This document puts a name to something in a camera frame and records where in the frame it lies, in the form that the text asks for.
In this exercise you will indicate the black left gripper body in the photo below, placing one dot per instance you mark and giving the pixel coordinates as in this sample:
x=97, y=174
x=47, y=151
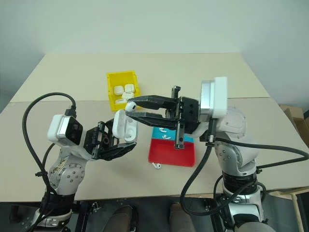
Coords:
x=95, y=141

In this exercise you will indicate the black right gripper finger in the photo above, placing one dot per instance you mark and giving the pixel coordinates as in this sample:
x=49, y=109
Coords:
x=157, y=102
x=154, y=119

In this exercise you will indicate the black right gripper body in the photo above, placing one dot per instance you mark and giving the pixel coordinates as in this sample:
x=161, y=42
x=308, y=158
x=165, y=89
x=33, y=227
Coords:
x=189, y=113

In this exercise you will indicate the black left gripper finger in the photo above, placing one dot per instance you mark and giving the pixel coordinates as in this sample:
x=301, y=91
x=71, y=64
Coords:
x=120, y=148
x=109, y=125

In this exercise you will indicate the white earbud case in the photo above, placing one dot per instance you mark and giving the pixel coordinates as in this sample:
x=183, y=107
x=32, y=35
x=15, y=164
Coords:
x=120, y=101
x=127, y=95
x=118, y=90
x=129, y=87
x=120, y=123

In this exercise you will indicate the white earbud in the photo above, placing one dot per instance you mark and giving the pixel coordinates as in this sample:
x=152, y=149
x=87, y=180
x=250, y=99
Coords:
x=131, y=105
x=166, y=138
x=157, y=166
x=162, y=130

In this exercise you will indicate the closed white earbud case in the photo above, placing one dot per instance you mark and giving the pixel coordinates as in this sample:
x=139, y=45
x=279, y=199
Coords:
x=127, y=95
x=118, y=90
x=129, y=87
x=120, y=101

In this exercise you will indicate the yellow plastic bin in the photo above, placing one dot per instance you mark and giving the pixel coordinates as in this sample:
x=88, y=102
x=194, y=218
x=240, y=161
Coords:
x=111, y=96

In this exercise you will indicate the red and blue tray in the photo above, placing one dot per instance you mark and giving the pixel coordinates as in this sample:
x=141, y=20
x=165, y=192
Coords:
x=169, y=153

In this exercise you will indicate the dark rounded brown shape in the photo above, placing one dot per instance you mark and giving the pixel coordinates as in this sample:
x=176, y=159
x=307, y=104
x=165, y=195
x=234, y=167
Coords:
x=181, y=217
x=122, y=217

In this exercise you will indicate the brown cardboard box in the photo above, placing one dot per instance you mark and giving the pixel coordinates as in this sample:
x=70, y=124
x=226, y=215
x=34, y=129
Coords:
x=294, y=128

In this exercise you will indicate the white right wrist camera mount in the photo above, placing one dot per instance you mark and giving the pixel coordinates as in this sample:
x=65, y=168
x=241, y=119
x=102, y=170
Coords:
x=219, y=96

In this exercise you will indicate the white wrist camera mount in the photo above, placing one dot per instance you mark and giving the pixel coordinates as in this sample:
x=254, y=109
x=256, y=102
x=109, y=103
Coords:
x=219, y=96
x=58, y=130

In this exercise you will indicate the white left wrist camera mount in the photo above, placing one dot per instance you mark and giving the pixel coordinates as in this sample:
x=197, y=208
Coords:
x=58, y=130

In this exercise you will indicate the light wooden frame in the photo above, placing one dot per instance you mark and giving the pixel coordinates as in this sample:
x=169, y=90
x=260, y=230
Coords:
x=295, y=193

